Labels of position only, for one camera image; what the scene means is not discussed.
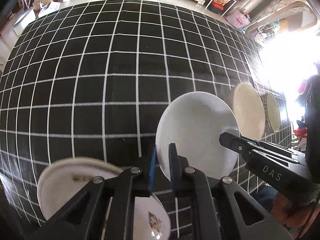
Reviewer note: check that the white storage bin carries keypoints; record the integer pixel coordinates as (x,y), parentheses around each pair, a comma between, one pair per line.
(23,20)

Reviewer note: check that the wooden framed standing mirror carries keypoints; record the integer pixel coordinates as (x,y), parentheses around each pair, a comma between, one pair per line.
(300,16)

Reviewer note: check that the patterned rim ceramic bowl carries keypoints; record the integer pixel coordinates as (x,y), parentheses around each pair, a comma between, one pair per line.
(272,113)

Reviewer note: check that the black white grid tablecloth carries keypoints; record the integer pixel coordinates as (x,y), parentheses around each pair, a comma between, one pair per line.
(92,80)

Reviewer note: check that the cream white bowl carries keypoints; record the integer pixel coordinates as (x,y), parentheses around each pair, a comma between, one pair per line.
(249,111)

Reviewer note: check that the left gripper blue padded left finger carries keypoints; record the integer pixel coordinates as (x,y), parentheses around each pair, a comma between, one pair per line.
(145,178)

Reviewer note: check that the pink tote bag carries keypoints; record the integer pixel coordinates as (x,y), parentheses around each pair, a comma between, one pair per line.
(237,19)

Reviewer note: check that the person's right hand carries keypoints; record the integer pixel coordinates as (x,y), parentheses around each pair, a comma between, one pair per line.
(287,215)

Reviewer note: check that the white bowl floral outside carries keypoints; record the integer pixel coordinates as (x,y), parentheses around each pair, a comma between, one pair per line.
(194,122)

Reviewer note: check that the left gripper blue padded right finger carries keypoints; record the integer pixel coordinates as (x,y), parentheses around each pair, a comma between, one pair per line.
(179,181)

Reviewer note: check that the white plate bear cartoon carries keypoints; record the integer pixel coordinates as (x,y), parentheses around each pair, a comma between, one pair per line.
(85,198)

